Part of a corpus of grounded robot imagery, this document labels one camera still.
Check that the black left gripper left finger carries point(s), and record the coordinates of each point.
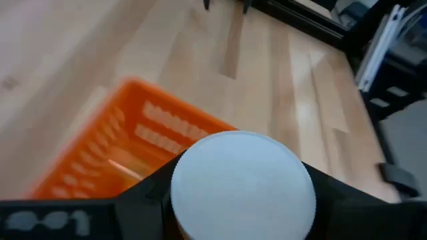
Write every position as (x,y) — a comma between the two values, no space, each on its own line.
(143,213)

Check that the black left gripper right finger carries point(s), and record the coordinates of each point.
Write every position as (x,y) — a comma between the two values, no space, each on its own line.
(347,216)

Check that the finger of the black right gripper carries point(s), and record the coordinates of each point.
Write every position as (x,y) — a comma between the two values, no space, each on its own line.
(207,4)
(247,5)

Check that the amber pill bottle white cap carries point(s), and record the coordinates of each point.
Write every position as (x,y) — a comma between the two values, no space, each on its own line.
(243,186)

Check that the orange plastic basket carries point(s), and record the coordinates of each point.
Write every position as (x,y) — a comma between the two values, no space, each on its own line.
(100,150)

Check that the white panel strip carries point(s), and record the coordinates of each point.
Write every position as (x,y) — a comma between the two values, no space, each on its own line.
(377,56)

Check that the black table frame rail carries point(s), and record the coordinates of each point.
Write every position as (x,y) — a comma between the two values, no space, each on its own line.
(300,20)

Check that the black frame post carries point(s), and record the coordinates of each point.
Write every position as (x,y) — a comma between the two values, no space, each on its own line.
(357,43)

